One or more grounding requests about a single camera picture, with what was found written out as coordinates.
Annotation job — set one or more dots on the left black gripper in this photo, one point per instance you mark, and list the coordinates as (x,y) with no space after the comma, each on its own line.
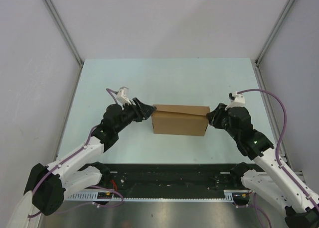
(145,110)

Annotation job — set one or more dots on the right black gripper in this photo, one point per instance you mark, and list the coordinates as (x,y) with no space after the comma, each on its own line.
(213,117)

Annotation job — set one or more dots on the brown cardboard box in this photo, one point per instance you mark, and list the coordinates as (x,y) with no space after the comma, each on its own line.
(180,120)

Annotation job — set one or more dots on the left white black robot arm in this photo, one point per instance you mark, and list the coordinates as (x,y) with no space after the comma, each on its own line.
(51,184)

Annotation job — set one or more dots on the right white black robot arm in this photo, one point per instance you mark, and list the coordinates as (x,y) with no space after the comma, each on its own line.
(285,191)

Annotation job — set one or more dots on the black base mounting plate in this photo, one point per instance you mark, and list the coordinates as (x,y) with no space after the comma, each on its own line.
(164,180)

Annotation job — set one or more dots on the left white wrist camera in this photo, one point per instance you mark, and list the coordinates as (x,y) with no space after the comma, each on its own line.
(122,96)

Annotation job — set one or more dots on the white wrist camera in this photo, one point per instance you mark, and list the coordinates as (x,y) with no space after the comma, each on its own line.
(237,100)
(122,96)

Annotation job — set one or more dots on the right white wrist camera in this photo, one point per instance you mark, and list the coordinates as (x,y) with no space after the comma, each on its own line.
(237,100)

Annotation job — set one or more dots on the right aluminium side rail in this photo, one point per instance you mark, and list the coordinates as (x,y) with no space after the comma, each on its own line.
(267,100)

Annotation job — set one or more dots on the grey slotted cable duct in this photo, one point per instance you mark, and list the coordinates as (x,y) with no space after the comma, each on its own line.
(92,196)

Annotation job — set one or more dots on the right aluminium corner post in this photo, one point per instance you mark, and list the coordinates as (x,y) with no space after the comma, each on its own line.
(275,30)

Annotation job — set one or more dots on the aluminium corner post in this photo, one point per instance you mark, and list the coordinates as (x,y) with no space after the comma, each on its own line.
(275,30)
(63,31)

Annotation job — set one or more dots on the left aluminium corner post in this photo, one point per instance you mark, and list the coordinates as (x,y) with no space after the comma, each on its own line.
(63,31)

